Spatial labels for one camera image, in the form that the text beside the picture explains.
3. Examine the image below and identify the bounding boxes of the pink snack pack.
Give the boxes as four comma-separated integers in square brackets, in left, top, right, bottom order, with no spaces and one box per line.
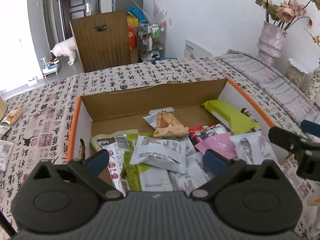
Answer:
[195,132,236,159]

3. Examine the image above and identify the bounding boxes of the long green snack bar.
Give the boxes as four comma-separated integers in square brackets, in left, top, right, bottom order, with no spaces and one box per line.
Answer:
[201,99,260,135]

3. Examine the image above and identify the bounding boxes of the long striped sesame snack pack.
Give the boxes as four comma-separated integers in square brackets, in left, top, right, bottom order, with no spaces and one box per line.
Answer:
[90,129,141,195]

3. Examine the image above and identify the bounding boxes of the red blue snack bag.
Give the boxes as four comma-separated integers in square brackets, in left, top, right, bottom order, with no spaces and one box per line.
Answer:
[189,124,230,145]

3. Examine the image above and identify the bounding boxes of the folded grey blanket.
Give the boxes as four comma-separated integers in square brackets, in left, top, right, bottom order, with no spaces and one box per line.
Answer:
[217,50,319,125]

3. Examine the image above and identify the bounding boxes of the floral white vase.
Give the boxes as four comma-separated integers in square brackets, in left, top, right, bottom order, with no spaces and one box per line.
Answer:
[304,67,320,102]

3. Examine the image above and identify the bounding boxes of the clear snack jar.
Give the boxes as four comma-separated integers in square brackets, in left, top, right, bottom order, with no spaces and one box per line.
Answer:
[285,58,313,88]

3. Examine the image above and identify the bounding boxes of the pink ribbed vase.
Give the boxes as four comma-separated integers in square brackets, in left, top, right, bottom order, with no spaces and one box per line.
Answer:
[257,21,287,66]

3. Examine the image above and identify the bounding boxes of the dried pink roses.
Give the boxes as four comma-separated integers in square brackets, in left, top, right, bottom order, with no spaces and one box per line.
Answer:
[255,0,319,31]

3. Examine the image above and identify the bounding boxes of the red cardboard box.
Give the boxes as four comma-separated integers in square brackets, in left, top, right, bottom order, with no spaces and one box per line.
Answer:
[66,77,292,193]

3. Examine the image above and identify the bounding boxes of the white cat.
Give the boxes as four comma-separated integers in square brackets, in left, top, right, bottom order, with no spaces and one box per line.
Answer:
[50,36,76,66]

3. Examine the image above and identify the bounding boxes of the dark brown door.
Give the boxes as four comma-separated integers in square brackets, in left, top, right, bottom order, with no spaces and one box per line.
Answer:
[60,0,100,40]

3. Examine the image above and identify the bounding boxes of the wire storage cart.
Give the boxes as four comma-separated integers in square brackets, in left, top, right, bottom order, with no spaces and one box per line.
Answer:
[137,20,166,62]

